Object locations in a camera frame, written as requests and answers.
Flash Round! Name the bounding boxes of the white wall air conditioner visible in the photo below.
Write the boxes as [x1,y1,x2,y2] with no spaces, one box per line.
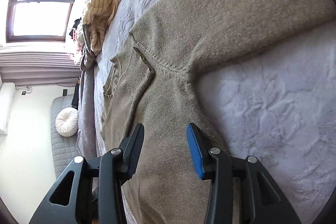
[0,83,16,135]

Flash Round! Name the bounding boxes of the grey pleated curtain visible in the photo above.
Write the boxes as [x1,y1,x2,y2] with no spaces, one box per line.
[1,51,81,86]

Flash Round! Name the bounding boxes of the cream striped garment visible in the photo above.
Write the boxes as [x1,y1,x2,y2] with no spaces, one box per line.
[82,0,144,54]

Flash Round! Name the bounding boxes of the taupe knit sweater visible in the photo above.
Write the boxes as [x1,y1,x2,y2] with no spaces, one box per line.
[102,0,335,223]

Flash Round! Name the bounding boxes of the lavender embossed bedspread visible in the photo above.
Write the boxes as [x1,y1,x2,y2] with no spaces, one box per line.
[77,0,335,223]

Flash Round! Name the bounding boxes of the round white pleated cushion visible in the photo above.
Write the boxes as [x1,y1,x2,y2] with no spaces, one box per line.
[55,107,79,138]

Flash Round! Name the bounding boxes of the grey quilted headboard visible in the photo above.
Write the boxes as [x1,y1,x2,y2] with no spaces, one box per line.
[51,94,80,178]

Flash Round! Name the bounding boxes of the pink floral clothes pile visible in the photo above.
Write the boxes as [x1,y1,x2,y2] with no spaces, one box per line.
[66,18,84,64]

